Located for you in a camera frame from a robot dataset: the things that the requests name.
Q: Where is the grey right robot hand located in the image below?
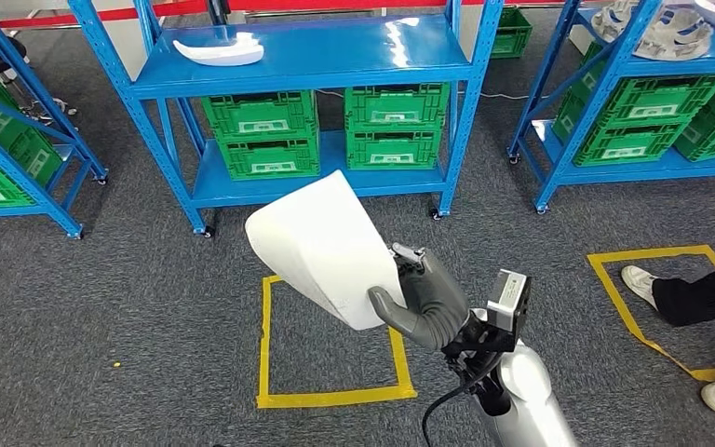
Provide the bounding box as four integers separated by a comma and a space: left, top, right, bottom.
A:
368, 242, 473, 353

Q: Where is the large curved white plastic part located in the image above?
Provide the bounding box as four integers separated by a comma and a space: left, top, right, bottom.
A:
244, 169, 410, 332

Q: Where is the blue metal shelf rack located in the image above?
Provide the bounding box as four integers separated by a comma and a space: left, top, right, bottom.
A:
67, 0, 506, 238
0, 0, 110, 240
506, 0, 715, 216

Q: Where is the white moulded tray part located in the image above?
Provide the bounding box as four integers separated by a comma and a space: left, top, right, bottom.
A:
172, 32, 266, 68

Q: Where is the grey moulded part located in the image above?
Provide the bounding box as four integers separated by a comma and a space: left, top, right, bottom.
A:
591, 0, 713, 61

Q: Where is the yellow floor tape square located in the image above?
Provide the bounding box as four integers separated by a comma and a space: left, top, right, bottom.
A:
587, 244, 715, 384
256, 274, 419, 411

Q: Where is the person's leg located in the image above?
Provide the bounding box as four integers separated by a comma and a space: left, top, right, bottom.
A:
652, 263, 715, 328

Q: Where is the red barrier belt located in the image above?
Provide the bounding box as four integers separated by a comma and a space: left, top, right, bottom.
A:
0, 0, 572, 32

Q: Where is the stool with chrome base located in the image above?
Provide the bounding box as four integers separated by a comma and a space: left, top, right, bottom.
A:
0, 35, 79, 128

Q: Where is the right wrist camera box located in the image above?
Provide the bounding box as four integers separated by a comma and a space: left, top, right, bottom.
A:
487, 268, 533, 334

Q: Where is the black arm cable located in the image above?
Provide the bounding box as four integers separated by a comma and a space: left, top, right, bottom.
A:
421, 354, 506, 447

